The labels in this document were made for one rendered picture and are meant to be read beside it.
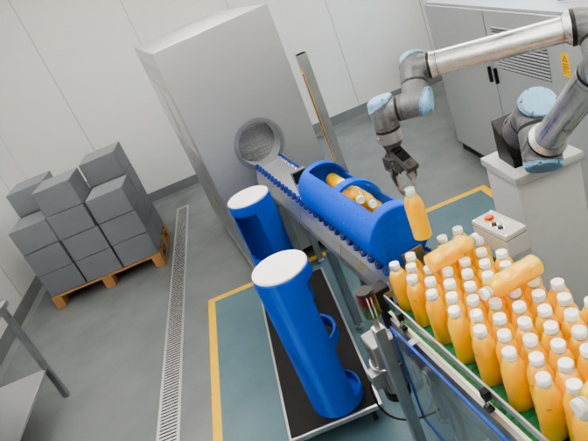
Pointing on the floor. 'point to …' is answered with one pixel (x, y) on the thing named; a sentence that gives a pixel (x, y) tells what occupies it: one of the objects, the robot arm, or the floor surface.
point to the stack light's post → (398, 382)
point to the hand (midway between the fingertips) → (409, 190)
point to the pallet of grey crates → (87, 224)
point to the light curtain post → (320, 109)
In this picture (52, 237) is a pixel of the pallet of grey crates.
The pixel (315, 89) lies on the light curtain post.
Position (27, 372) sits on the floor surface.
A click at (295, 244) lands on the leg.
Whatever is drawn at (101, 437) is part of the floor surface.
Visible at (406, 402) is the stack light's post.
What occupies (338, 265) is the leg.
